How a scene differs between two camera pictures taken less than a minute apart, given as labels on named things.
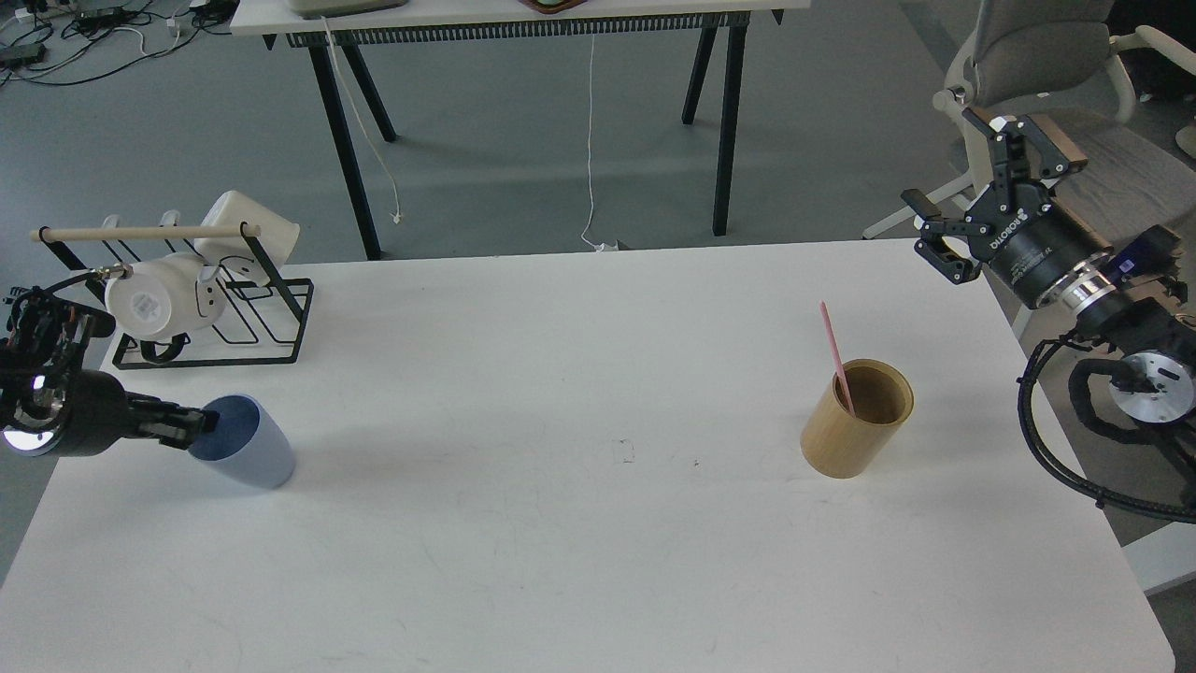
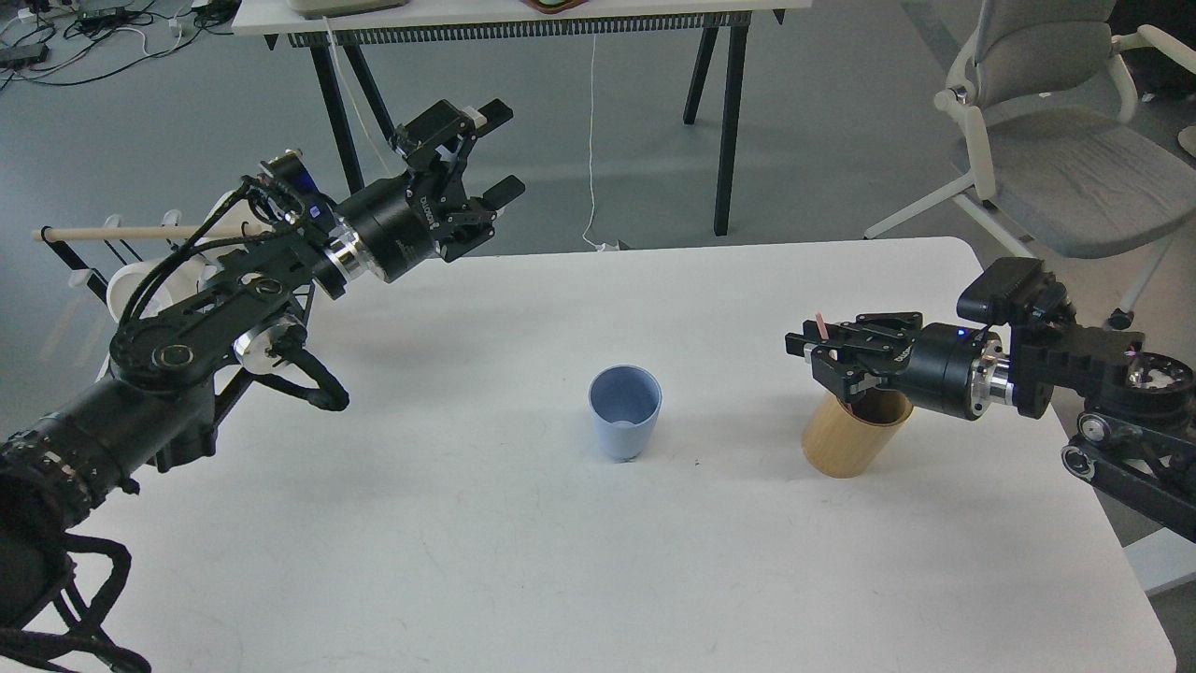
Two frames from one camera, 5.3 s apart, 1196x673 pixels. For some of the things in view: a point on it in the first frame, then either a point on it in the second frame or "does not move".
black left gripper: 102,412 -> 395,223
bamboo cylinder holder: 837,445 does not move
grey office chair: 1023,57 does not move
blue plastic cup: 244,438 -> 624,402
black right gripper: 1030,240 -> 937,372
